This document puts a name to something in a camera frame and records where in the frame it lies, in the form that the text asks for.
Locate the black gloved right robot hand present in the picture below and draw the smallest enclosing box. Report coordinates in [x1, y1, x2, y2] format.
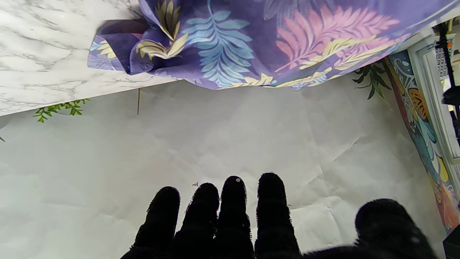
[120, 173, 437, 259]

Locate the small green potted plant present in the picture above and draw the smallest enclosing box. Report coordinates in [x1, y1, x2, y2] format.
[33, 99, 91, 124]

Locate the black stand pole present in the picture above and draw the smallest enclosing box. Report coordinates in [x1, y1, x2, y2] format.
[434, 22, 460, 139]

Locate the blue leaf print pillowcase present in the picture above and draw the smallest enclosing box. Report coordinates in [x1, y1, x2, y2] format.
[87, 0, 460, 90]

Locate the large green leafy plant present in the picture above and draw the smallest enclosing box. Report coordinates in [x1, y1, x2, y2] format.
[351, 60, 393, 100]

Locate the colourful painted banner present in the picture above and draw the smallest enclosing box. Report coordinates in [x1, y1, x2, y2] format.
[385, 50, 460, 235]

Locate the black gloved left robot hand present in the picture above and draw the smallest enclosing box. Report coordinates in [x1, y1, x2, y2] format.
[441, 86, 460, 106]

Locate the white framed panel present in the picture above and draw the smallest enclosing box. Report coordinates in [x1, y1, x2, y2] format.
[407, 33, 460, 165]

